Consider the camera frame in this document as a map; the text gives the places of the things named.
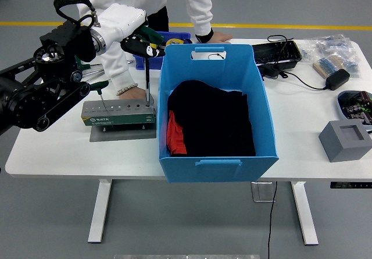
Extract small green T-handle hex wrench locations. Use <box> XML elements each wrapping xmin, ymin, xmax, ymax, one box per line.
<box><xmin>86</xmin><ymin>80</ymin><xmax>110</xmax><ymax>110</ymax></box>

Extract small blue parts bin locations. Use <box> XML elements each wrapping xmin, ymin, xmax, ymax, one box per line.
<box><xmin>133</xmin><ymin>31</ymin><xmax>192</xmax><ymax>70</ymax></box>

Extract thin black cord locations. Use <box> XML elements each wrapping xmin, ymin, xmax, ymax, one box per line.
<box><xmin>267</xmin><ymin>34</ymin><xmax>296</xmax><ymax>68</ymax></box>

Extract yellow floor tape line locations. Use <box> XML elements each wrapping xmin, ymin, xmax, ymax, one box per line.
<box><xmin>0</xmin><ymin>21</ymin><xmax>372</xmax><ymax>30</ymax></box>

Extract clear bags of resistors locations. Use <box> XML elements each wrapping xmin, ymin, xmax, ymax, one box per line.
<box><xmin>301</xmin><ymin>34</ymin><xmax>361</xmax><ymax>79</ymax></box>

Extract grey foam block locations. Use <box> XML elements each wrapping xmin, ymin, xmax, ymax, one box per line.
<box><xmin>318</xmin><ymin>119</ymin><xmax>372</xmax><ymax>163</ymax></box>

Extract black cloth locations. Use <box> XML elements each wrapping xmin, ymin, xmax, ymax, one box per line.
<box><xmin>167</xmin><ymin>80</ymin><xmax>256</xmax><ymax>157</ymax></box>

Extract green metal wrench holder stand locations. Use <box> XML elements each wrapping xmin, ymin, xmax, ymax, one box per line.
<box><xmin>81</xmin><ymin>97</ymin><xmax>158</xmax><ymax>143</ymax></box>

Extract dark circuit board parts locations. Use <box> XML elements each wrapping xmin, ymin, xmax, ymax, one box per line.
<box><xmin>341</xmin><ymin>91</ymin><xmax>372</xmax><ymax>125</ymax></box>

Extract black plastic tray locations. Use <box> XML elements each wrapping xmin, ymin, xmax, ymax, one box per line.
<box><xmin>251</xmin><ymin>40</ymin><xmax>303</xmax><ymax>68</ymax></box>

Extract person's right hand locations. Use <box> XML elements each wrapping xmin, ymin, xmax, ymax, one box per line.
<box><xmin>117</xmin><ymin>87</ymin><xmax>148</xmax><ymax>101</ymax></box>

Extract red cloth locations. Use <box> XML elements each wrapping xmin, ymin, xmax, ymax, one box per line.
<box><xmin>166</xmin><ymin>109</ymin><xmax>187</xmax><ymax>155</ymax></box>

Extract black wristwatch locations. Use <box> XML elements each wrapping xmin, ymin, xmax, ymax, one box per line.
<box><xmin>195</xmin><ymin>27</ymin><xmax>215</xmax><ymax>44</ymax></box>

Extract taped resistor strip bundle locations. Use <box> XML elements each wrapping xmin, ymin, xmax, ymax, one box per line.
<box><xmin>313</xmin><ymin>55</ymin><xmax>345</xmax><ymax>79</ymax></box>

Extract white left table leg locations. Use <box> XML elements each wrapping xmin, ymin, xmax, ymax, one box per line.
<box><xmin>87</xmin><ymin>179</ymin><xmax>113</xmax><ymax>244</ymax></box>

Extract black table control panel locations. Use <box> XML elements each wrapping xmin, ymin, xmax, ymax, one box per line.
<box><xmin>330</xmin><ymin>182</ymin><xmax>372</xmax><ymax>189</ymax></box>

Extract metal floor outlet plate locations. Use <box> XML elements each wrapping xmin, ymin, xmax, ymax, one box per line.
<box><xmin>251</xmin><ymin>182</ymin><xmax>276</xmax><ymax>203</ymax></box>

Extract black floor cable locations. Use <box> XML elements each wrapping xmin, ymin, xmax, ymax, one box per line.
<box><xmin>266</xmin><ymin>182</ymin><xmax>278</xmax><ymax>259</ymax></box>

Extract light blue tray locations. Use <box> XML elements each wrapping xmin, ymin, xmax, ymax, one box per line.
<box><xmin>337</xmin><ymin>90</ymin><xmax>372</xmax><ymax>127</ymax></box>

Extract white table leg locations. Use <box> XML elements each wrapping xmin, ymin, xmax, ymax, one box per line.
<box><xmin>87</xmin><ymin>179</ymin><xmax>113</xmax><ymax>244</ymax></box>
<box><xmin>290</xmin><ymin>181</ymin><xmax>320</xmax><ymax>246</ymax></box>

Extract black adapter cable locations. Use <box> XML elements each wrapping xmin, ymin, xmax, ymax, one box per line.
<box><xmin>278</xmin><ymin>69</ymin><xmax>328</xmax><ymax>91</ymax></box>

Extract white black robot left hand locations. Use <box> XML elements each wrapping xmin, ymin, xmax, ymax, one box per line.
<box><xmin>94</xmin><ymin>2</ymin><xmax>166</xmax><ymax>58</ymax></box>

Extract yellow tape measure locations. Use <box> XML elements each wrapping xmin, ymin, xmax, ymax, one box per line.
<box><xmin>165</xmin><ymin>37</ymin><xmax>187</xmax><ymax>46</ymax></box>

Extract person's left hand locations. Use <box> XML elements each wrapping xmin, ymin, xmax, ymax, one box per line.
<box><xmin>202</xmin><ymin>31</ymin><xmax>233</xmax><ymax>44</ymax></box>

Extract white right table leg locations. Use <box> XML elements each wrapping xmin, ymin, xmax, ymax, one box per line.
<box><xmin>290</xmin><ymin>181</ymin><xmax>320</xmax><ymax>246</ymax></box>

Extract white bead bracelet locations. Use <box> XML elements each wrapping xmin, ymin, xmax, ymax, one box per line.
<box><xmin>116</xmin><ymin>83</ymin><xmax>139</xmax><ymax>97</ymax></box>

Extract black power adapter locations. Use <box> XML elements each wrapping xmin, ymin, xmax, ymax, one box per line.
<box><xmin>324</xmin><ymin>69</ymin><xmax>351</xmax><ymax>91</ymax></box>

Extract large green T-handle hex wrench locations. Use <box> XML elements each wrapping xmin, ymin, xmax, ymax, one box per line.
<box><xmin>134</xmin><ymin>25</ymin><xmax>164</xmax><ymax>108</ymax></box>

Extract blue folding plastic box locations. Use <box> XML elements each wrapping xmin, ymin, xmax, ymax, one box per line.
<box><xmin>158</xmin><ymin>43</ymin><xmax>280</xmax><ymax>183</ymax></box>

